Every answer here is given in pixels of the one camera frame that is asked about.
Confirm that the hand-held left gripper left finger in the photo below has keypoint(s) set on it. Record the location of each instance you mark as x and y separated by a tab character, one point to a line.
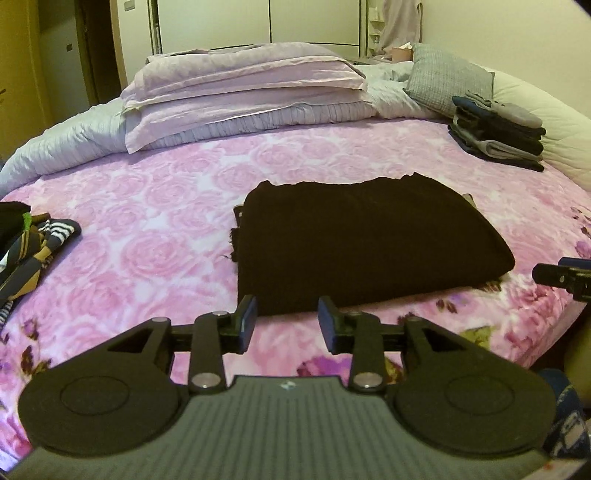
249	323

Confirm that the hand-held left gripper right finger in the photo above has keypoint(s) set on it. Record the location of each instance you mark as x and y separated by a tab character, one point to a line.
327	323

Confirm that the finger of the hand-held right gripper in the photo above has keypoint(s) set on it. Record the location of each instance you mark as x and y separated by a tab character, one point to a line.
561	279

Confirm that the dark brown and grey sweater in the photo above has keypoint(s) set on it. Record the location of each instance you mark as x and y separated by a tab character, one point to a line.
360	240

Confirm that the stack of folded dark clothes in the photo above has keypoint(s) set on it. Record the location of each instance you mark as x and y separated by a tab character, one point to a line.
498	134

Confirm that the pile of striped clothes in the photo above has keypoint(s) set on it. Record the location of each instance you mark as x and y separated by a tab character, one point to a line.
32	249

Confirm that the blue patterned cloth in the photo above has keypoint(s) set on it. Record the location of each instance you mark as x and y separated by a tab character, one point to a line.
565	415

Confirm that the bed with pink floral sheet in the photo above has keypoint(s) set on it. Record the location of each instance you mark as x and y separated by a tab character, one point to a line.
152	221

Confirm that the folded lilac quilt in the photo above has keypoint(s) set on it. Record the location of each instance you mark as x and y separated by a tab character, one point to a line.
240	92

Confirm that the grey checked pillow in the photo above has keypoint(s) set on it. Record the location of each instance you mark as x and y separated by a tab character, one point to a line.
443	78

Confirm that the pink tissue box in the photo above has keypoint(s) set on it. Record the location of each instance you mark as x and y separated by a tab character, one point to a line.
402	51

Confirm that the white sliding door wardrobe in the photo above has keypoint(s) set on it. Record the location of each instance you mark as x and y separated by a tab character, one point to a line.
258	23

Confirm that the hanging lilac garment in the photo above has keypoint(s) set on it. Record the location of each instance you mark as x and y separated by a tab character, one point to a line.
401	23

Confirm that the wooden room door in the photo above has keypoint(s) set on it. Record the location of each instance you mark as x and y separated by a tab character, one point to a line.
18	69

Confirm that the white wall shelf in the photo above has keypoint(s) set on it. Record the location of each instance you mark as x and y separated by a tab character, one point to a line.
375	27

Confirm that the grey wall light switch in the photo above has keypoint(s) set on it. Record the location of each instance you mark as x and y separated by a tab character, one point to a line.
130	5

